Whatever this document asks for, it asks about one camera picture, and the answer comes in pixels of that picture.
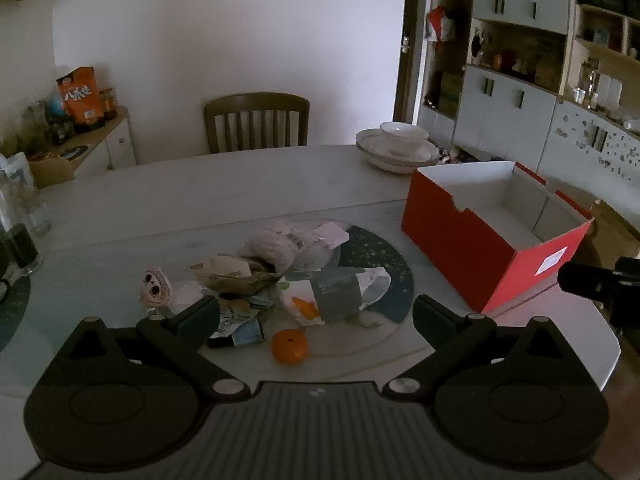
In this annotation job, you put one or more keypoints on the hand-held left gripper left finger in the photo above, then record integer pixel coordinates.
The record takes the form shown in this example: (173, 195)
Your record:
(200, 317)

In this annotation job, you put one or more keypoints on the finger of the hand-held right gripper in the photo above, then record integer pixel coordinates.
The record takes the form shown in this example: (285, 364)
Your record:
(582, 278)

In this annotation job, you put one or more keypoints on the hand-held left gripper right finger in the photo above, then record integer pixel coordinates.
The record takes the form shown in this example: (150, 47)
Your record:
(429, 321)

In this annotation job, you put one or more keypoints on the printed packet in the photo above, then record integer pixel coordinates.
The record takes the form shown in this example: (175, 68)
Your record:
(237, 310)

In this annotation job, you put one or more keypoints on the small blue packet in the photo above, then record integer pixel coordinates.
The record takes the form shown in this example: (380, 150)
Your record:
(247, 332)

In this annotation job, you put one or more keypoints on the brown paper wrapper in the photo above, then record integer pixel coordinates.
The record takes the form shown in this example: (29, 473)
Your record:
(227, 272)

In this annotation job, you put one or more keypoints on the small packet with cartoon eyes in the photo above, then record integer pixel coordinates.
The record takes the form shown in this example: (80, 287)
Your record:
(156, 287)

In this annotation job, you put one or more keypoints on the red cardboard box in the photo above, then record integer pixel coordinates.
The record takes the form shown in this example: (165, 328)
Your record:
(450, 240)

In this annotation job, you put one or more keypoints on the mandarin orange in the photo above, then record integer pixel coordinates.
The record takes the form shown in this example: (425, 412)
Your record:
(290, 346)

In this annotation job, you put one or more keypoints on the white pouch with grey band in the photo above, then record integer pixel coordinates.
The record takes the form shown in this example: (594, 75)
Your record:
(335, 292)

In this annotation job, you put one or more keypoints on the clear plastic bag with label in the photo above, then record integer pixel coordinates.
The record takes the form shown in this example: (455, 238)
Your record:
(272, 247)

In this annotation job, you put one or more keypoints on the white marble desktop table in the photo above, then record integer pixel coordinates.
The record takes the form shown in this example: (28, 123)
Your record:
(200, 190)

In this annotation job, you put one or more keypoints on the clear crumpled plastic wrapper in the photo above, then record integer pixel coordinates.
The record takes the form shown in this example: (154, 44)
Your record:
(186, 295)

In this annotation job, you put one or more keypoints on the pink paper card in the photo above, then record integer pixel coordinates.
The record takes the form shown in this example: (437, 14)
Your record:
(331, 235)

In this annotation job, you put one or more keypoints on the white gold-rimmed plate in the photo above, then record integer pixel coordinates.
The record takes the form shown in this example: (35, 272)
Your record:
(367, 140)
(400, 166)

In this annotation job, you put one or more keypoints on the white bowl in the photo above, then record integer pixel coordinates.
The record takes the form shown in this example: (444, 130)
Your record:
(402, 132)

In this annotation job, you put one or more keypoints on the white sideboard cabinet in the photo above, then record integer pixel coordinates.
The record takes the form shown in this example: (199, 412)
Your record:
(117, 145)

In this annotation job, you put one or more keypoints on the dark glass cup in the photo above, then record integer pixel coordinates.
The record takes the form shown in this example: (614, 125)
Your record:
(22, 245)

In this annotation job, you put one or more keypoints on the clear glass cup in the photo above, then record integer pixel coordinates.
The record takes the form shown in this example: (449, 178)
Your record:
(37, 212)

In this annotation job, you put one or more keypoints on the tall glass jar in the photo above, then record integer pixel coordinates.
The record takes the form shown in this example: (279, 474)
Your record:
(590, 82)

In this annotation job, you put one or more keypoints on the brown cardboard box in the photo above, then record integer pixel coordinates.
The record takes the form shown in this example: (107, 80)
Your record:
(52, 167)

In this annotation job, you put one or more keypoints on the brown wooden chair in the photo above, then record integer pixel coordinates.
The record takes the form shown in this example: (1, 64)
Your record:
(256, 102)

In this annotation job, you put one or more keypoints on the dark sauce jar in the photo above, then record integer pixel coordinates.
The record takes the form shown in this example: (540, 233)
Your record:
(108, 104)

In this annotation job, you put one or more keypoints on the dark wooden door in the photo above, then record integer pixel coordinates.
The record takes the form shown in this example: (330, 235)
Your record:
(407, 85)

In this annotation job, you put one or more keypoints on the orange snack bag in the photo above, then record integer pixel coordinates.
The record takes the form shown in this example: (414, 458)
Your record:
(80, 97)

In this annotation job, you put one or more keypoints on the small blue globe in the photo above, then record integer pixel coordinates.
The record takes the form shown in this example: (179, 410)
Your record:
(56, 106)

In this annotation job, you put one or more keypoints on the red gift bag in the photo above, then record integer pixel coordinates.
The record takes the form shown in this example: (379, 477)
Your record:
(440, 22)

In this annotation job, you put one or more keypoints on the white wall cabinet unit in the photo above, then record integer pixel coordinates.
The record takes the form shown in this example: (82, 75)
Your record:
(520, 110)

